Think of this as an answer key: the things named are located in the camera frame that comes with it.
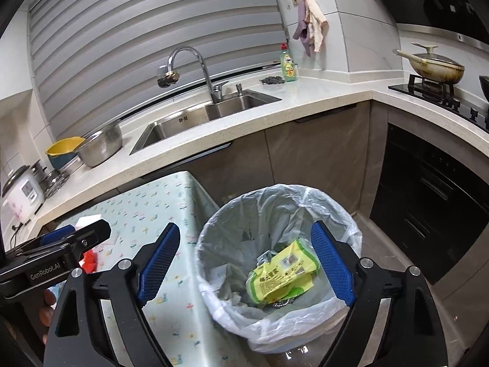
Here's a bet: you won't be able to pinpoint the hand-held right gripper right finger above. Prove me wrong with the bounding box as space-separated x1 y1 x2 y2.
310 220 449 367

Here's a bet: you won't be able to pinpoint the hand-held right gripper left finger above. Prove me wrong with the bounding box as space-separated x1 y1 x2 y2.
45 222 181 367

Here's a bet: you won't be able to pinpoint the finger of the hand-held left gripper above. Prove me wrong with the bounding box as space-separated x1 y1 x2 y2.
6 219 112 262
40 225 77 246

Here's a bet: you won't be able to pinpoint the white foam sponge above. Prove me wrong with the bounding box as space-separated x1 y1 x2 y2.
74 216 103 230

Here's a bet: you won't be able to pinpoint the plastic lined trash bin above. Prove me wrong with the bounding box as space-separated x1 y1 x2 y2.
196 183 363 354

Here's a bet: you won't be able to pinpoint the person's left hand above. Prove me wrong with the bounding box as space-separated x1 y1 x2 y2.
38 288 59 328

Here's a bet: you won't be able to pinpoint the small red wrapper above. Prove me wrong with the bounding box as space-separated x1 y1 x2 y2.
81 250 99 275

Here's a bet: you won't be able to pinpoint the white rice cooker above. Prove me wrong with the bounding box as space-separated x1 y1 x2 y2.
1 165 44 224

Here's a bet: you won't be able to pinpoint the stacked steel pots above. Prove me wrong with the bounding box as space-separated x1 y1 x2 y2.
31 161 71 199

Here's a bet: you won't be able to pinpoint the floral print tablecloth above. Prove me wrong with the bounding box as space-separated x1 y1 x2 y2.
36 171 226 367

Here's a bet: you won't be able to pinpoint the yellow snack packet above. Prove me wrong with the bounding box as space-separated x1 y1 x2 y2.
245 238 321 304

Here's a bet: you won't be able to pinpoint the silver foil wrapper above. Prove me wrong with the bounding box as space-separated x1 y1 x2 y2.
257 250 281 267

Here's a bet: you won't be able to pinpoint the crumpled white tissue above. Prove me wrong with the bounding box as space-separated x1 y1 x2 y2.
212 265 251 307

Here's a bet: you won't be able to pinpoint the yellow and blue basin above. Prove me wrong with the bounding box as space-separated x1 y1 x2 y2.
46 137 86 171

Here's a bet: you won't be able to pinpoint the stainless steel colander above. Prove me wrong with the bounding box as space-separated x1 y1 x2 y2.
75 119 123 168

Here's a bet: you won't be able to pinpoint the brown base cabinet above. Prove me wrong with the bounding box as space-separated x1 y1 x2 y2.
115 99 390 218

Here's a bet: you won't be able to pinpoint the black built-in oven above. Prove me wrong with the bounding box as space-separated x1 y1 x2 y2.
370 122 489 285

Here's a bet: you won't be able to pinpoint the stainless steel sink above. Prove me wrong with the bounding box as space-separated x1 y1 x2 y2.
129 89 283 156

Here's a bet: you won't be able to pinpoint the black gas stove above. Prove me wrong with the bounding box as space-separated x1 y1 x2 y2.
388 73 489 130

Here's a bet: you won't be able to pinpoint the green dish soap bottle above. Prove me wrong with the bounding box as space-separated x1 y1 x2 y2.
280 43 299 83

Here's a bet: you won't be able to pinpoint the chrome kitchen faucet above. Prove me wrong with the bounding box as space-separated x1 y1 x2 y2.
156 46 230 104

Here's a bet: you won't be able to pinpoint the grey window blinds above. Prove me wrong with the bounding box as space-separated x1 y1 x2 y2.
27 0 287 142

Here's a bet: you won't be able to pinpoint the beige pot with lid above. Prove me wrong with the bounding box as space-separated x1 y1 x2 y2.
393 48 466 84

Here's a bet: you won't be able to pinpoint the glass wok lid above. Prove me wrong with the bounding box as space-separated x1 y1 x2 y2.
410 43 465 70

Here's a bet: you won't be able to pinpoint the purple hanging cloth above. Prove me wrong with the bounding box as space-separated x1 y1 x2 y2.
292 0 312 57

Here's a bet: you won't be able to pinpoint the cream hanging cloth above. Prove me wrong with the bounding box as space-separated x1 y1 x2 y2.
304 0 330 53

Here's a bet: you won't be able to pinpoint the black range hood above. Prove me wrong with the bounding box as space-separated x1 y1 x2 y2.
363 0 489 44

